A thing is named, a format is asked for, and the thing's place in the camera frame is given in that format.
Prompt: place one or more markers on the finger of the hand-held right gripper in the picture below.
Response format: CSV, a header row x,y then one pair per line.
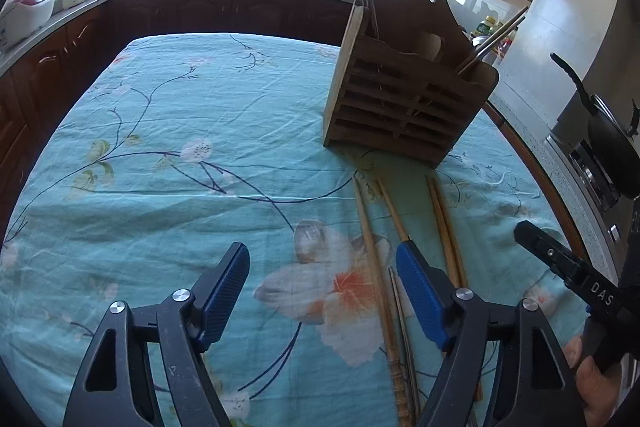
x,y
550,252

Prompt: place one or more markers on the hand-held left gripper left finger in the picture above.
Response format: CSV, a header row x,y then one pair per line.
x,y
222,297

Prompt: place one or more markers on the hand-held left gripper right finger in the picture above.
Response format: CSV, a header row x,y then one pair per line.
x,y
422,292

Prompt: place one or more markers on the patterned wooden chopstick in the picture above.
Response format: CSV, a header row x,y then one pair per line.
x,y
392,209
380,287

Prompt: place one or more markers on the wooden utensil holder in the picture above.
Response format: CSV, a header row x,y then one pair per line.
x,y
400,107

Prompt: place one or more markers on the person's right hand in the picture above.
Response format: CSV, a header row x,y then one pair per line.
x,y
595,392

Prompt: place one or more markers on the gas stove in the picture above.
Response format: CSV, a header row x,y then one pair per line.
x,y
595,187

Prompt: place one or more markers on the floral teal tablecloth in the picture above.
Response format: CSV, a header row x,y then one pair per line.
x,y
175,217

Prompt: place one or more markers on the black wok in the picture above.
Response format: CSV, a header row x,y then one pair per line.
x,y
612,142

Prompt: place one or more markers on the condiment bottles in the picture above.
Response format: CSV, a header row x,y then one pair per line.
x,y
487,29

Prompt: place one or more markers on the white pink rice cooker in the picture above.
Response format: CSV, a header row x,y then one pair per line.
x,y
27,14

